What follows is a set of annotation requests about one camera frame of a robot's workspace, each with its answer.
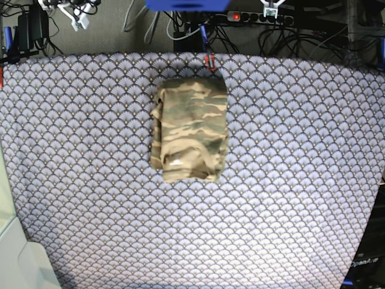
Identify camouflage T-shirt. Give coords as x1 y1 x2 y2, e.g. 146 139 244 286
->
150 78 229 182

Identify black power strip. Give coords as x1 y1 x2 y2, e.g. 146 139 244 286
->
226 11 295 26

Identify black power adapter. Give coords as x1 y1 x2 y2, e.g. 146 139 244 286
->
17 4 49 52

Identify blue box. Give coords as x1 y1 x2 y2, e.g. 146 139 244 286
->
146 0 230 12

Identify blue clamp at left edge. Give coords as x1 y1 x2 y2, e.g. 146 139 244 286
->
4 26 13 52

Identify red clamp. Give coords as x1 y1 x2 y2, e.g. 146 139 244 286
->
205 54 216 71

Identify fan-patterned tablecloth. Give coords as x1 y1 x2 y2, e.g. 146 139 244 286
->
1 53 384 288

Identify white plastic bin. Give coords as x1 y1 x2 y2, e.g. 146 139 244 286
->
1 157 61 288

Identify black OpenArm case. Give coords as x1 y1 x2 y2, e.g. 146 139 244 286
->
341 184 384 288

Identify tangled black cables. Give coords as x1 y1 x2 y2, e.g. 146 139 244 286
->
168 8 350 60

